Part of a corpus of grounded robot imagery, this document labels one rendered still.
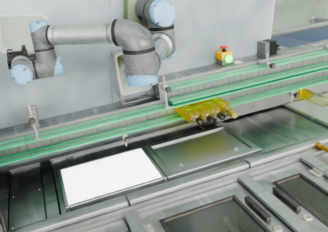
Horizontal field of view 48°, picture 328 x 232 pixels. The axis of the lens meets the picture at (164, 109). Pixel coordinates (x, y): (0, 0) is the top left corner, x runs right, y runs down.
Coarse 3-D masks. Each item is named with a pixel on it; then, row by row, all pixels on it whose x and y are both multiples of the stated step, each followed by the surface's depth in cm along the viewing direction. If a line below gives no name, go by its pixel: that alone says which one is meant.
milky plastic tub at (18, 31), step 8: (0, 16) 160; (8, 16) 161; (16, 16) 162; (24, 16) 164; (32, 16) 165; (40, 16) 166; (0, 24) 168; (8, 24) 169; (16, 24) 170; (24, 24) 171; (0, 32) 167; (8, 32) 170; (16, 32) 171; (24, 32) 172; (0, 40) 166; (8, 40) 171; (16, 40) 172; (24, 40) 173; (0, 48) 164; (8, 48) 170; (32, 48) 172
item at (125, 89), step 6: (120, 54) 183; (120, 66) 192; (120, 72) 193; (120, 78) 187; (120, 84) 188; (126, 84) 197; (120, 90) 189; (126, 90) 194; (132, 90) 194; (138, 90) 193; (144, 90) 194
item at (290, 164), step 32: (160, 128) 212; (192, 128) 210; (256, 128) 201; (288, 128) 196; (320, 128) 192; (32, 160) 193; (64, 160) 191; (256, 160) 163; (288, 160) 164; (320, 160) 165; (0, 192) 167; (32, 192) 166; (160, 192) 150; (192, 192) 151; (224, 192) 151; (256, 192) 145; (288, 192) 145; (320, 192) 144; (32, 224) 139; (64, 224) 139; (96, 224) 139; (128, 224) 136; (160, 224) 137; (192, 224) 135; (224, 224) 133; (256, 224) 131; (288, 224) 127; (320, 224) 127
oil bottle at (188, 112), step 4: (176, 108) 197; (180, 108) 191; (184, 108) 188; (188, 108) 187; (192, 108) 186; (180, 112) 192; (184, 112) 186; (188, 112) 182; (192, 112) 182; (196, 112) 181; (184, 116) 187; (188, 116) 182; (192, 116) 180; (188, 120) 183; (192, 120) 180
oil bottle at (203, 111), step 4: (192, 104) 193; (196, 104) 192; (200, 104) 192; (196, 108) 187; (200, 108) 186; (204, 108) 186; (200, 112) 183; (204, 112) 182; (208, 112) 182; (200, 116) 183; (204, 116) 182; (204, 120) 183
